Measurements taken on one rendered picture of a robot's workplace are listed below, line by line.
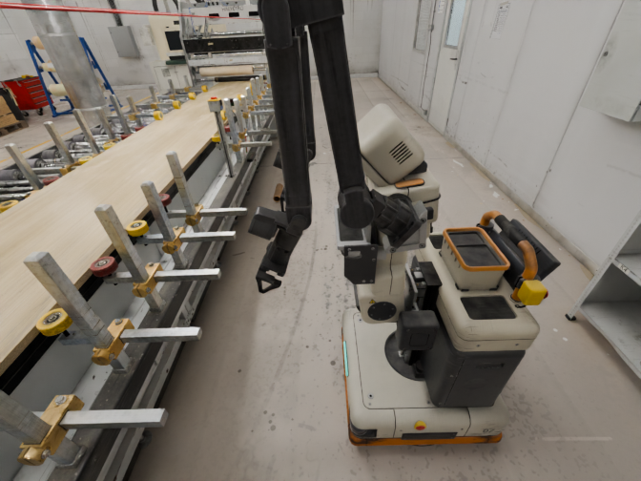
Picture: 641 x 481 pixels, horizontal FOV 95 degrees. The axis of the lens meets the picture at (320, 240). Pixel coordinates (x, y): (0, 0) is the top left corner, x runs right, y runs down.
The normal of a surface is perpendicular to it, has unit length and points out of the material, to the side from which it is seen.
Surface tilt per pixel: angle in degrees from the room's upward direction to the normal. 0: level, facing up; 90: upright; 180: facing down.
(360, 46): 90
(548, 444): 0
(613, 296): 90
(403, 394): 0
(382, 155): 90
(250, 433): 0
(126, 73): 90
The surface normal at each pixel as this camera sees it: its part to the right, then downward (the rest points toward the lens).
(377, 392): -0.04, -0.80
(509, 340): 0.00, 0.59
